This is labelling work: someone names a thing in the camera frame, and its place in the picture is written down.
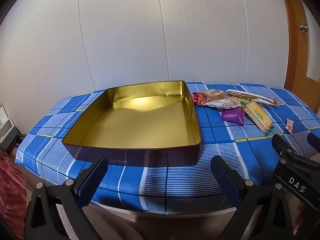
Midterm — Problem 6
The clear peanut brittle packet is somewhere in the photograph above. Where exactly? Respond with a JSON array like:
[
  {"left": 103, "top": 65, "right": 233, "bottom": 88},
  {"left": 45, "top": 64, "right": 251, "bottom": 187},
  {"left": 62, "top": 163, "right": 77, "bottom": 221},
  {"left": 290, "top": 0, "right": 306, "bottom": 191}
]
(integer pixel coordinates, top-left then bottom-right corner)
[{"left": 202, "top": 89, "right": 229, "bottom": 100}]

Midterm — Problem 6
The white snack packet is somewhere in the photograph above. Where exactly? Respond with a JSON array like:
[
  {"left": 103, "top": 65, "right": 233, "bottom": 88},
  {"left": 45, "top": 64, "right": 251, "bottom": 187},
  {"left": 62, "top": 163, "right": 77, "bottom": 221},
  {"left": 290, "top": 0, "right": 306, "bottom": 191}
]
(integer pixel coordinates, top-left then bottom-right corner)
[{"left": 205, "top": 98, "right": 242, "bottom": 109}]

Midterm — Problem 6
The blue plaid bedsheet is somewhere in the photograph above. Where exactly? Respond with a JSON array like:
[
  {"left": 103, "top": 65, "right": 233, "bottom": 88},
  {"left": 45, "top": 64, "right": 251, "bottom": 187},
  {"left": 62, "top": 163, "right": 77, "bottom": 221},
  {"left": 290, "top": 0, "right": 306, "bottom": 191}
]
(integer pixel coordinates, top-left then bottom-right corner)
[{"left": 15, "top": 81, "right": 320, "bottom": 214}]

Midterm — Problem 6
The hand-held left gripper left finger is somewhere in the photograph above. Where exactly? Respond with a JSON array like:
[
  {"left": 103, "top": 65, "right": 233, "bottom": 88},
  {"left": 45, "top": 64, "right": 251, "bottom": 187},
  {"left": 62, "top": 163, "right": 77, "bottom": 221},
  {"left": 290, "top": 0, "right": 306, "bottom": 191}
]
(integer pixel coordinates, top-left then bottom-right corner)
[{"left": 24, "top": 155, "right": 109, "bottom": 240}]

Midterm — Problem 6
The red cloth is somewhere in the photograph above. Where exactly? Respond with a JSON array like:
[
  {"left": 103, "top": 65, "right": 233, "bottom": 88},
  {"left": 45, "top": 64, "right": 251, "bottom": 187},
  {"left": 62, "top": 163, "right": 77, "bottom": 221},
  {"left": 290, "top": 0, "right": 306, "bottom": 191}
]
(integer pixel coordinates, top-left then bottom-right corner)
[{"left": 0, "top": 149, "right": 28, "bottom": 240}]

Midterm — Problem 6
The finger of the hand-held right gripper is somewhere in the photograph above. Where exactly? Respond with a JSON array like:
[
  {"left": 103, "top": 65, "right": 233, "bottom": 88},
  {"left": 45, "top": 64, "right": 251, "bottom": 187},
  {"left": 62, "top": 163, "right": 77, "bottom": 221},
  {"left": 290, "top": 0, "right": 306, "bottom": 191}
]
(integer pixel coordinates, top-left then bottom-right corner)
[
  {"left": 307, "top": 133, "right": 320, "bottom": 153},
  {"left": 272, "top": 134, "right": 320, "bottom": 174}
]

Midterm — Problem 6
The wooden door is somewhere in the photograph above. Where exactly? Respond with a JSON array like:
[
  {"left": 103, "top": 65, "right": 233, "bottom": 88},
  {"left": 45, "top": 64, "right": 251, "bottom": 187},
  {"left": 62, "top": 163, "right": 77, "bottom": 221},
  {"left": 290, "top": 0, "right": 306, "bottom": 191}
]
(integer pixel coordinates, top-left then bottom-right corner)
[{"left": 277, "top": 0, "right": 320, "bottom": 113}]

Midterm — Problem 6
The gold tin box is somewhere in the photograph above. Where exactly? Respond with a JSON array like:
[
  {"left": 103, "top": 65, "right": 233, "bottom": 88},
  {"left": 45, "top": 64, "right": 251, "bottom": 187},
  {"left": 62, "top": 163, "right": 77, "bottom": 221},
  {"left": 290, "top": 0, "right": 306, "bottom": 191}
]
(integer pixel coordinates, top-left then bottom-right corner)
[{"left": 62, "top": 80, "right": 202, "bottom": 167}]

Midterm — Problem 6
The black object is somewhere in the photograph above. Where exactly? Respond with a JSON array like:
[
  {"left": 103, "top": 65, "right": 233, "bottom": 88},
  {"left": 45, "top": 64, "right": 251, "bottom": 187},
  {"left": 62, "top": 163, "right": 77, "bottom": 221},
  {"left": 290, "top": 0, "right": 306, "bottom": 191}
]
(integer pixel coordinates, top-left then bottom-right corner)
[{"left": 0, "top": 125, "right": 24, "bottom": 153}]

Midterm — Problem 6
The small white floral packet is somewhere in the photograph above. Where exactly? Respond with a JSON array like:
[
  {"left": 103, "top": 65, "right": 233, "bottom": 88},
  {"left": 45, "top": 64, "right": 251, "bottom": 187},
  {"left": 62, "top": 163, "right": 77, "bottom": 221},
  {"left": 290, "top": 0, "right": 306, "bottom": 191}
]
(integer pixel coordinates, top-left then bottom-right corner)
[{"left": 285, "top": 118, "right": 295, "bottom": 134}]

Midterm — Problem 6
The long gold brown packet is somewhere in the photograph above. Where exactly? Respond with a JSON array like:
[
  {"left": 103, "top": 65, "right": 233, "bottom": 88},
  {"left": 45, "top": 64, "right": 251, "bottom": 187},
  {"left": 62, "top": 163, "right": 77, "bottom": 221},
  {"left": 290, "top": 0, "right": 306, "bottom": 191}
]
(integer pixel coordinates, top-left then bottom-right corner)
[{"left": 226, "top": 89, "right": 280, "bottom": 107}]

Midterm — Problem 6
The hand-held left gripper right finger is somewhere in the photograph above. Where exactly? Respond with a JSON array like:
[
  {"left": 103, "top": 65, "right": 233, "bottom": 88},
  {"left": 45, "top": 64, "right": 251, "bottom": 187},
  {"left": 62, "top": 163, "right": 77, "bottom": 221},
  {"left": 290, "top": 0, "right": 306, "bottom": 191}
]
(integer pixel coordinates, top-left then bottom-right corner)
[{"left": 211, "top": 155, "right": 304, "bottom": 240}]

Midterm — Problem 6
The red candy packet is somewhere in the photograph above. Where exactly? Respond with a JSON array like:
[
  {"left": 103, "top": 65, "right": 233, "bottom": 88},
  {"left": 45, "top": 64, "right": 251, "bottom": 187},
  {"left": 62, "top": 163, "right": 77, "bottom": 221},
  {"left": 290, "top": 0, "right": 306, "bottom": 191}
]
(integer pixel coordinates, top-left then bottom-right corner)
[{"left": 192, "top": 92, "right": 207, "bottom": 106}]

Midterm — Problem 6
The purple snack packet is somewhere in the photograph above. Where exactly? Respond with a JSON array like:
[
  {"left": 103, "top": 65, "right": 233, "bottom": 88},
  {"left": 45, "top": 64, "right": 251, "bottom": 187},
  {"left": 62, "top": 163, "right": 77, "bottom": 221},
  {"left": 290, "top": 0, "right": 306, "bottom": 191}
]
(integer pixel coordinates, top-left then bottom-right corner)
[{"left": 221, "top": 107, "right": 245, "bottom": 125}]

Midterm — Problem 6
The wafer biscuit packet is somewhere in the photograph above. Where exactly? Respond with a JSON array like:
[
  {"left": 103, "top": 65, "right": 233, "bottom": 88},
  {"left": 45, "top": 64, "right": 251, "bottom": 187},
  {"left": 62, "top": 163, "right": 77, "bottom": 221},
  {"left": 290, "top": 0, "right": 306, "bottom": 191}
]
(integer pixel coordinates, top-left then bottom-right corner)
[{"left": 240, "top": 100, "right": 274, "bottom": 134}]

